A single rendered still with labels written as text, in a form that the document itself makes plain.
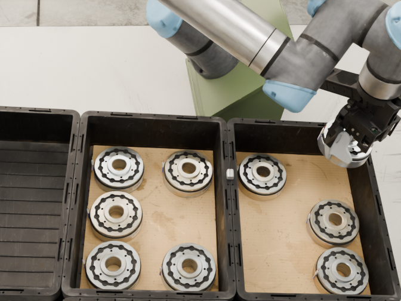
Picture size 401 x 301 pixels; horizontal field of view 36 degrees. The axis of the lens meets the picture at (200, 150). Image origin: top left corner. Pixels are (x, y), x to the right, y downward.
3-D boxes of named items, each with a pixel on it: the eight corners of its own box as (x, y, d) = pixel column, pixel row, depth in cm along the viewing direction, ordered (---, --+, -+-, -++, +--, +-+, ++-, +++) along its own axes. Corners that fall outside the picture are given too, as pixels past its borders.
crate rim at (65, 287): (82, 116, 126) (81, 109, 124) (224, 123, 129) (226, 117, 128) (60, 301, 103) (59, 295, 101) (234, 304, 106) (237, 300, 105)
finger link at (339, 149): (336, 180, 115) (357, 148, 108) (314, 159, 117) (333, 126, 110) (345, 174, 116) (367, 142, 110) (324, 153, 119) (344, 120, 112)
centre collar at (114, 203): (104, 201, 121) (104, 200, 120) (129, 202, 121) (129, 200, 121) (102, 223, 118) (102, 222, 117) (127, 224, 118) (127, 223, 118)
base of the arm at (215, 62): (192, 45, 158) (167, 25, 151) (239, 14, 151) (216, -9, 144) (200, 89, 149) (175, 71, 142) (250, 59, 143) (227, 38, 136)
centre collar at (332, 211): (322, 208, 125) (323, 206, 125) (345, 211, 125) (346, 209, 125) (323, 229, 122) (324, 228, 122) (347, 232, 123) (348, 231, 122)
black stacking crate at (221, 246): (85, 144, 134) (82, 111, 125) (218, 150, 137) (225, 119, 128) (65, 320, 111) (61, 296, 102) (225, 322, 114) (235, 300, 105)
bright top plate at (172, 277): (159, 246, 117) (159, 245, 116) (210, 241, 119) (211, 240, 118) (166, 296, 111) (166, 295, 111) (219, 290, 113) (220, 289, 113)
